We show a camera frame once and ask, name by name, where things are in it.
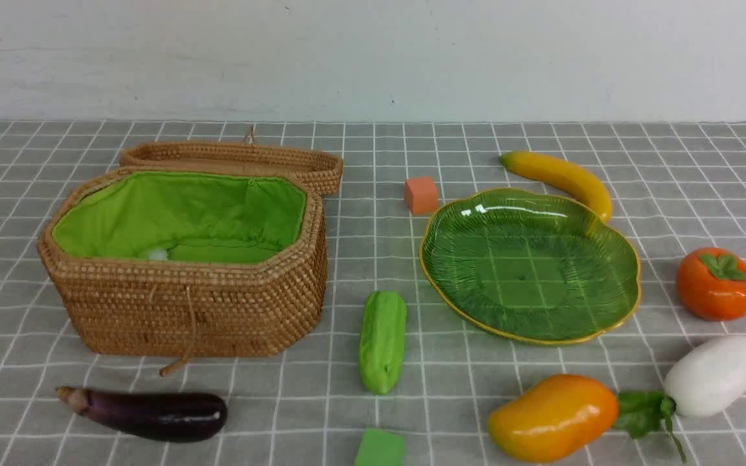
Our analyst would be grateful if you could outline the green cucumber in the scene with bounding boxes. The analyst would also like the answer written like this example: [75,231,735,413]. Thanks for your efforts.
[358,290,407,395]

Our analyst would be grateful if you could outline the yellow banana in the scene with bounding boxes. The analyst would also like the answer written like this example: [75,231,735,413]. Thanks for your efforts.
[499,150,613,223]

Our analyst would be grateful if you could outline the orange yellow mango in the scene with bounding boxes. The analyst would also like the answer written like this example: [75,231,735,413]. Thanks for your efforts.
[486,373,619,463]

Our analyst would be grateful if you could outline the purple eggplant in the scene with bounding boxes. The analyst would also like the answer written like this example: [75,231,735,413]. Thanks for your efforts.
[56,386,228,443]

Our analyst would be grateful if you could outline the orange persimmon green calyx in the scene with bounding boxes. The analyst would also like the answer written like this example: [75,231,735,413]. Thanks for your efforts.
[676,247,746,322]

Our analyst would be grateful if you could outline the white radish green leaves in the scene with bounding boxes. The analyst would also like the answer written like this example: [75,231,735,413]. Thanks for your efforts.
[613,335,746,463]

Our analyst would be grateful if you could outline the orange foam cube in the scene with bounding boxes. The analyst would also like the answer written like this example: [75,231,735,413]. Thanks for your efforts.
[403,176,439,216]

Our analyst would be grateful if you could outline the woven rattan basket lid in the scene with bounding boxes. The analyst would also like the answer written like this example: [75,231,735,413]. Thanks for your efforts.
[120,127,343,197]

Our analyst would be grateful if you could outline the green glass leaf plate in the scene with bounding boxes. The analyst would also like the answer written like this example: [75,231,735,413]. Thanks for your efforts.
[418,188,642,346]

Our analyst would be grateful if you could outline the woven rattan basket green lining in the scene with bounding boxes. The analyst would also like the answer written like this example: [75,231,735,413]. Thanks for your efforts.
[37,166,328,359]

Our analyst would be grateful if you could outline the green foam cube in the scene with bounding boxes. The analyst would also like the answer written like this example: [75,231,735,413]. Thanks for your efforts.
[354,428,405,466]

